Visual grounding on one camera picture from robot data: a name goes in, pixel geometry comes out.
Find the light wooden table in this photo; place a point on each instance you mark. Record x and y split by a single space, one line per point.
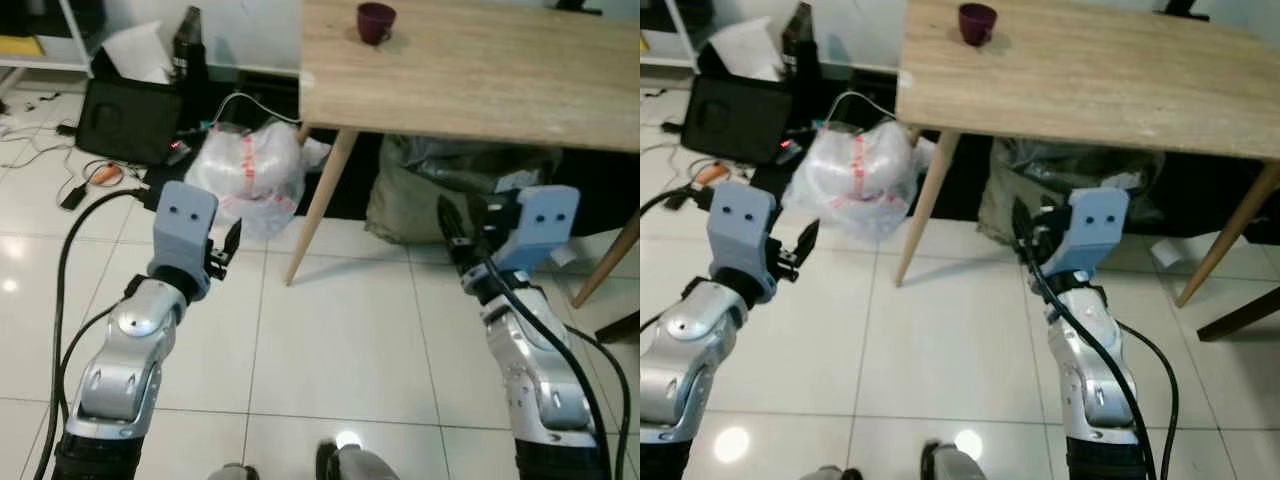
470 80
1080 85

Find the white paper sheet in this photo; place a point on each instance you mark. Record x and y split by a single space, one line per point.
745 50
135 55

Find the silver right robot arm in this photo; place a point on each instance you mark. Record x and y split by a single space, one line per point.
1095 380
535 380

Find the grey-green sack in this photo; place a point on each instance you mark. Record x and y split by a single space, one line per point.
1050 175
440 195

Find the white shelf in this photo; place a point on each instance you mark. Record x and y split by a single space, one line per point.
60 30
670 30

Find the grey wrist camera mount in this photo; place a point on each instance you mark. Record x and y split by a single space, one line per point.
183 225
1100 228
740 225
540 225

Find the white paper scrap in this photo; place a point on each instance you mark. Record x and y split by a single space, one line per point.
561 255
1168 252

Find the black box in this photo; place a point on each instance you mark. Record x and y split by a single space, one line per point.
125 120
730 120

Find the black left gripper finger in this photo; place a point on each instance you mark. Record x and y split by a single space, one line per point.
808 238
233 238

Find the clear plastic bag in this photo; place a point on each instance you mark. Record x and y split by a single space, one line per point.
250 175
855 175

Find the purple cup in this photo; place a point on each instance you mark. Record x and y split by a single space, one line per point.
977 22
376 22

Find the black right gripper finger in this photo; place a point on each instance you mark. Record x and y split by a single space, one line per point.
452 230
1026 232

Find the tall black bottle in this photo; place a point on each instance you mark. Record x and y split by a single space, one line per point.
188 45
798 40

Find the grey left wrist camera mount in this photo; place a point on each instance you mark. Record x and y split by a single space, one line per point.
183 225
740 225

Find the small orange object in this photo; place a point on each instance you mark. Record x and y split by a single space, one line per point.
103 173
710 173

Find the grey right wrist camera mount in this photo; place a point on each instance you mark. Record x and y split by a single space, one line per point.
1100 228
540 225

